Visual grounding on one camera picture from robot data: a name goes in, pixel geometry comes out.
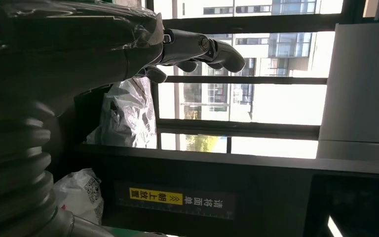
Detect white parcel red print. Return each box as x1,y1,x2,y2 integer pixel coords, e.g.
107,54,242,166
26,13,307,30
53,168,105,226

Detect white parcel bag black stripes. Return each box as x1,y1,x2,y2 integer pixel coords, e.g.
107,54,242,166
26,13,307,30
86,78,158,150

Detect green conveyor belt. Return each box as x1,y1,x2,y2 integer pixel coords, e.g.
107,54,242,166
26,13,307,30
104,226,167,237

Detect black inbound scanner machine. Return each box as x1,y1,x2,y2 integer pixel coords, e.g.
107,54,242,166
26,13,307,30
73,144,379,237

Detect yellow black instruction label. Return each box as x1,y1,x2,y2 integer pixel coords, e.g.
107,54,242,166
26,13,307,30
115,181,236,220

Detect building outside window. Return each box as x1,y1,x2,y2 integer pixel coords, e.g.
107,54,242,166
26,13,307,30
176,0,344,125

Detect dark window frame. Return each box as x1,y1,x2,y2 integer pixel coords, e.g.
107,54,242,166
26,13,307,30
145,0,363,155

